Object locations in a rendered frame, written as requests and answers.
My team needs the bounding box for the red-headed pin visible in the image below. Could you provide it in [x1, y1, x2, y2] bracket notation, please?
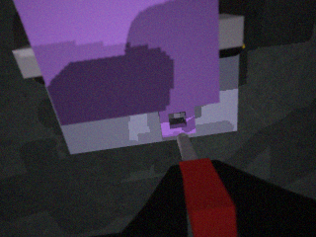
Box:
[177, 132, 237, 237]

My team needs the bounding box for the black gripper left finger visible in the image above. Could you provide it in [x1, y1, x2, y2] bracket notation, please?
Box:
[91, 165, 188, 237]

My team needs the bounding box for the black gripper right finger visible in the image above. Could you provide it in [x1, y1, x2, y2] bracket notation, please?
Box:
[210, 160, 316, 237]

